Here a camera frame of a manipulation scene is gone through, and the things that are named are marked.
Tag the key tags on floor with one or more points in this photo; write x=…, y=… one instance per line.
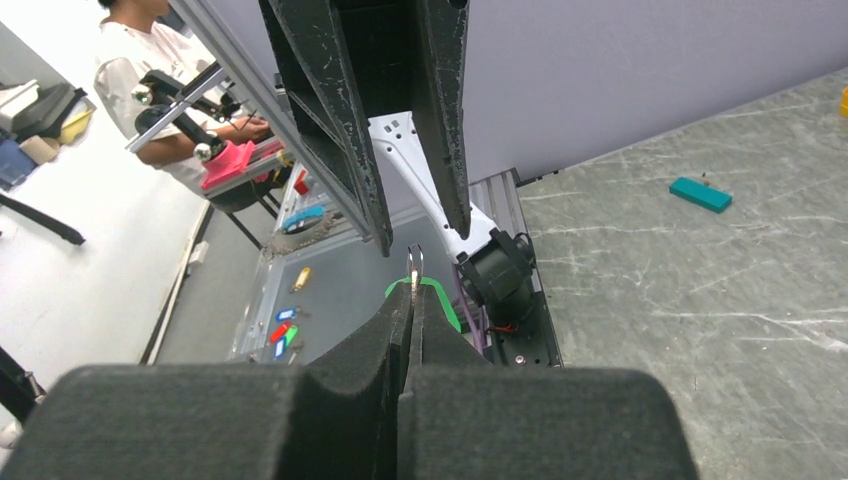
x=285, y=331

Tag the aluminium frame bar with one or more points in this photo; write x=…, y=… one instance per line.
x=235, y=33

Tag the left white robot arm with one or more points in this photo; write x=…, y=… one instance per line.
x=395, y=137

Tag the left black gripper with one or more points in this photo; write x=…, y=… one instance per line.
x=343, y=61

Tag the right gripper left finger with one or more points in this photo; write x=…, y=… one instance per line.
x=333, y=419

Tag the teal rectangular block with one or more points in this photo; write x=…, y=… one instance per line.
x=701, y=195

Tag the pink fixture on frame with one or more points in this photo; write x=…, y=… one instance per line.
x=223, y=161

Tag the yellow toy brick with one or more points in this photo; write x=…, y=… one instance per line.
x=843, y=106

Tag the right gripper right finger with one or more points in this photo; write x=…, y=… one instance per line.
x=461, y=417

